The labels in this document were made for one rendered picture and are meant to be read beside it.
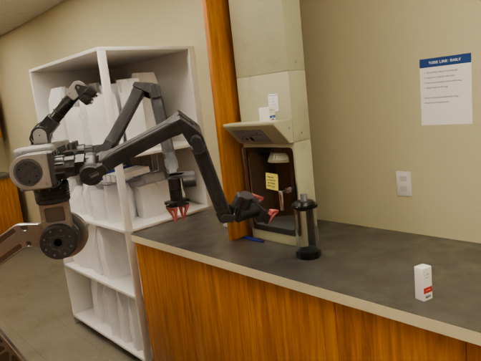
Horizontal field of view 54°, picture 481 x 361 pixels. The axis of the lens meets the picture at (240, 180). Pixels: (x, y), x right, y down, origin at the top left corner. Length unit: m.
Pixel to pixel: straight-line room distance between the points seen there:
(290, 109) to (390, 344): 0.99
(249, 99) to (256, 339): 1.06
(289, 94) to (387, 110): 0.49
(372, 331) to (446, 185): 0.78
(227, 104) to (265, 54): 0.32
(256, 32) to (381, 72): 0.59
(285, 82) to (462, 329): 1.14
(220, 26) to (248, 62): 0.23
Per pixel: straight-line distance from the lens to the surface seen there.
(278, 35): 2.05
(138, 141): 1.67
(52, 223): 2.05
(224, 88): 2.25
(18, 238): 2.18
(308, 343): 1.92
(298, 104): 2.05
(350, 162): 2.40
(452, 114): 2.12
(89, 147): 2.22
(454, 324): 1.50
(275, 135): 2.00
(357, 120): 2.34
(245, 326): 2.16
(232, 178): 2.28
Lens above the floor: 1.63
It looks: 10 degrees down
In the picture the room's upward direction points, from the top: 6 degrees counter-clockwise
